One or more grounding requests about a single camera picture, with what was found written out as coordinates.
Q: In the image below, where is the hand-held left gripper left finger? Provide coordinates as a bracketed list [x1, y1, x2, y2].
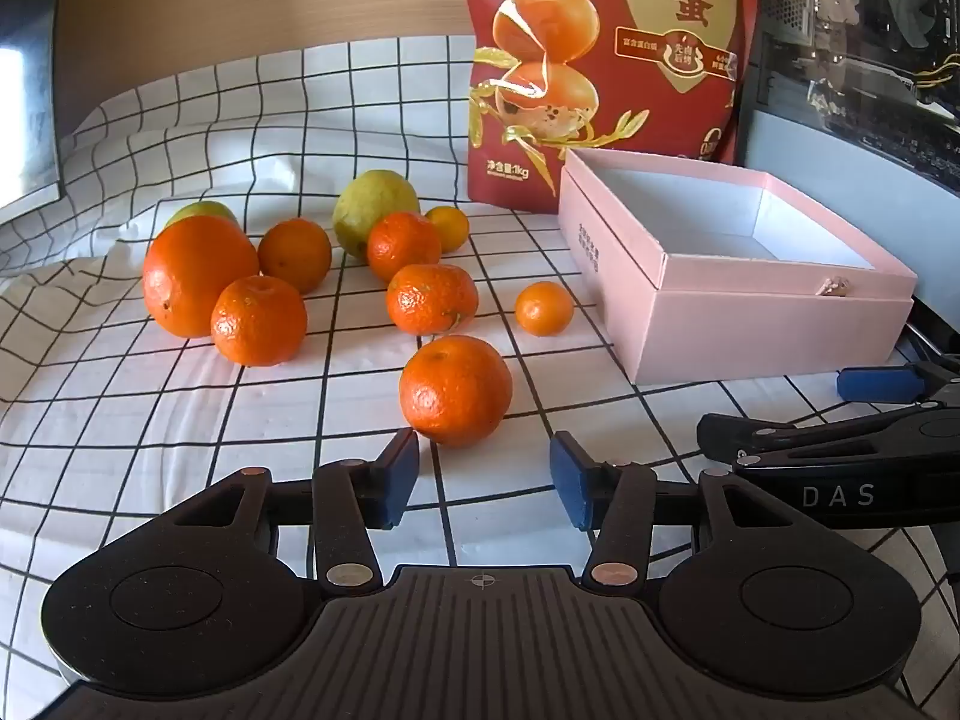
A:
[154, 427, 421, 590]

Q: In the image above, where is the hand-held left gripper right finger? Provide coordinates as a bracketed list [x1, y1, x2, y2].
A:
[549, 431, 815, 590]

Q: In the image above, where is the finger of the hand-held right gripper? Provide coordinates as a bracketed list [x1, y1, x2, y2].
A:
[837, 360, 960, 407]
[696, 401, 960, 475]

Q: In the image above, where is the pink cardboard box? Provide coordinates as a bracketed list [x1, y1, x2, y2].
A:
[558, 147, 918, 385]

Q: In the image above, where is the small orange mandarin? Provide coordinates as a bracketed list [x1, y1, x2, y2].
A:
[514, 281, 575, 337]

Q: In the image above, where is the small yellow-orange kumquat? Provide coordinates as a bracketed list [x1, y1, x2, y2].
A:
[425, 206, 470, 254]

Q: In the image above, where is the large green pear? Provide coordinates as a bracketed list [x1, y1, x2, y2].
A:
[332, 169, 421, 263]

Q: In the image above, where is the large orange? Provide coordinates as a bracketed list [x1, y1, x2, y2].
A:
[142, 215, 260, 338]

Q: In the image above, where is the small green pear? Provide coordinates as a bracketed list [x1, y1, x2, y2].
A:
[165, 201, 239, 230]

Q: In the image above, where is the white black-checked cloth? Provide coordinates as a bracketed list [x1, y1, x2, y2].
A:
[0, 34, 960, 720]

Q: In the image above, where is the glass-sided computer case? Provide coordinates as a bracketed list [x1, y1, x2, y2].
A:
[735, 0, 960, 368]

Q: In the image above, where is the red snack bag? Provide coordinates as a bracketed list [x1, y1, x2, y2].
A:
[463, 0, 762, 215]

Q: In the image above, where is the black monitor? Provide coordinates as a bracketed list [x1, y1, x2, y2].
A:
[0, 0, 61, 211]

